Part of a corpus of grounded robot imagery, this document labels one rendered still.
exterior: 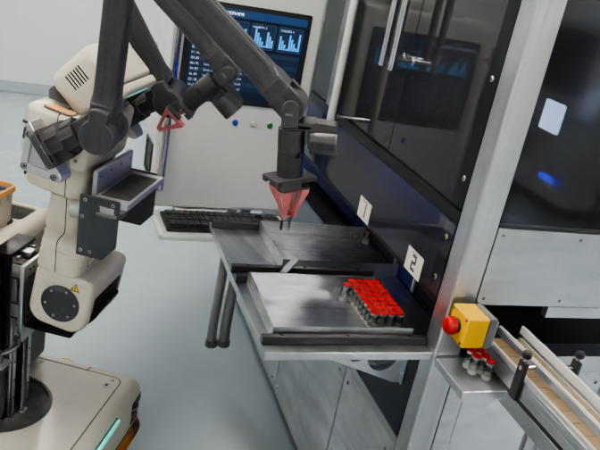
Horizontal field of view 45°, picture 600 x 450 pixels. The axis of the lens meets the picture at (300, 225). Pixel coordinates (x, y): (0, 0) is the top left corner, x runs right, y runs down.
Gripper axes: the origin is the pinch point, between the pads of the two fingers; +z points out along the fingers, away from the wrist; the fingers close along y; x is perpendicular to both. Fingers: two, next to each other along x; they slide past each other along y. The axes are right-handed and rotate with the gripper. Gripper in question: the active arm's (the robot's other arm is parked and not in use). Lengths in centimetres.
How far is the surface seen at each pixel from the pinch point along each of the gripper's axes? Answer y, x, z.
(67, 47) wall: 84, 537, 49
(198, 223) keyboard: 7, 66, 28
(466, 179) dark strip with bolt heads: 33.7, -18.4, -9.6
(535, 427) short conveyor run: 31, -50, 33
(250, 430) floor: 27, 66, 114
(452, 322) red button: 23.5, -30.3, 17.3
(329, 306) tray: 14.2, 1.7, 27.2
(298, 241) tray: 27, 38, 27
